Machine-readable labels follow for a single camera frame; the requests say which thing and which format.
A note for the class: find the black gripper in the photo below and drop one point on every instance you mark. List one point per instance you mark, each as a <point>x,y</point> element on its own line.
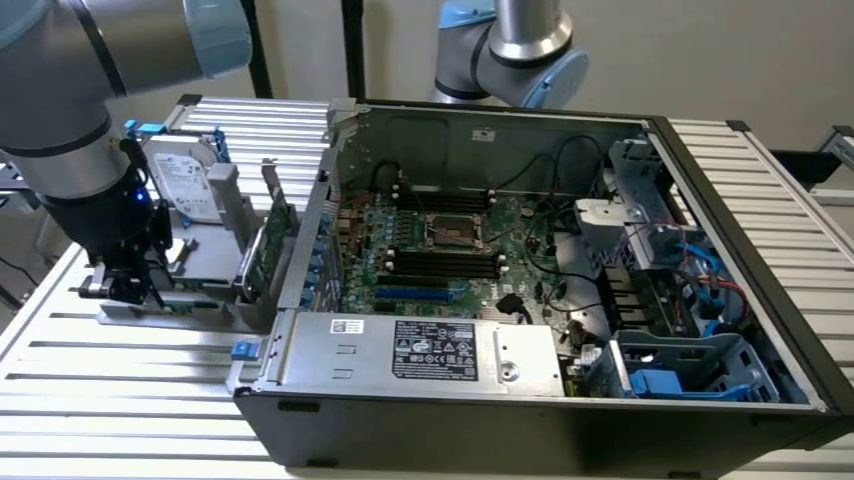
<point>106,225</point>

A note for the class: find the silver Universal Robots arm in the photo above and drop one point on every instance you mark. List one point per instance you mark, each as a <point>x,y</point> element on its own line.
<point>53,100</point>

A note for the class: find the green RAM stick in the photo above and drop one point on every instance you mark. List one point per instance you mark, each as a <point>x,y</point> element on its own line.
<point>189,306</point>

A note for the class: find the blue expansion slot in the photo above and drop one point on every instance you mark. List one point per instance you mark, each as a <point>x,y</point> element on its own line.
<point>412,293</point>

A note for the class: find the black expansion slot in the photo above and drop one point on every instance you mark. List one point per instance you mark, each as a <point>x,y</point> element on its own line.
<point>409,307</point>

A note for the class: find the black RAM slot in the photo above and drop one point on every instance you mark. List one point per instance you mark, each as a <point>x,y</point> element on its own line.
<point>443,255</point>
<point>443,200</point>
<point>443,267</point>
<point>443,210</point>
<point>443,205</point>
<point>443,273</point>
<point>443,261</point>
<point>443,195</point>

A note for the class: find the silver hard disk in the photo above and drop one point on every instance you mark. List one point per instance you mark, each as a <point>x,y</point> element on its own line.
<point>182,175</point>

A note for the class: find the grey parts rack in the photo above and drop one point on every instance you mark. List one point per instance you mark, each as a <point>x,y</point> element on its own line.
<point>220,240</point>

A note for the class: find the blue disk caddy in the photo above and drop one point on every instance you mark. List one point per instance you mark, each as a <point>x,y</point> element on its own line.
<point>216,135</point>

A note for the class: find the green graphics card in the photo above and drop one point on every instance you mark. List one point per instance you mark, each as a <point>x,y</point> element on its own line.
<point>269,235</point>

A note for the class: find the blue case latch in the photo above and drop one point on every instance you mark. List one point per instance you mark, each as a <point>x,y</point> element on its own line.
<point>242,350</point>

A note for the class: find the black stand pole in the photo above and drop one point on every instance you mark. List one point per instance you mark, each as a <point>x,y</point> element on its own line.
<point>260,65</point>
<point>353,50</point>

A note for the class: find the white barcode sticker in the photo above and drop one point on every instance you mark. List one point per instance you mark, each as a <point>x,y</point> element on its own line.
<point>346,326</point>

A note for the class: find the silver power supply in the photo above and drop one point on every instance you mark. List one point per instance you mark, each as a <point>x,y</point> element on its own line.
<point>333,360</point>

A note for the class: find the CPU socket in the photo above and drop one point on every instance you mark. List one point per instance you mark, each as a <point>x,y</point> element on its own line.
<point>455,231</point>

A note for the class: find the black power supply label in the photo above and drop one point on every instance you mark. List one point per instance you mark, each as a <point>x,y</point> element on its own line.
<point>435,350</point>

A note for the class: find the green motherboard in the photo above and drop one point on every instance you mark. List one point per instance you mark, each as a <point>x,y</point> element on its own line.
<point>520,280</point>

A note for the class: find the black open PC case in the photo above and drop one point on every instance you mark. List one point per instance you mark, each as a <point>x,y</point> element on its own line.
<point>467,430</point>

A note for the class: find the silver metal disk bay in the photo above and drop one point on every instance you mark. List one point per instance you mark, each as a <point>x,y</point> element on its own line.
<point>640,210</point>

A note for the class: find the blue plastic disk bay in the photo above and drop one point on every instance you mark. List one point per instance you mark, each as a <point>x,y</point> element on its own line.
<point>667,350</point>

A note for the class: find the black and silver rail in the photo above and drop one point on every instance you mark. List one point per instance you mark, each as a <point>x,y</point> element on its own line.
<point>813,160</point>

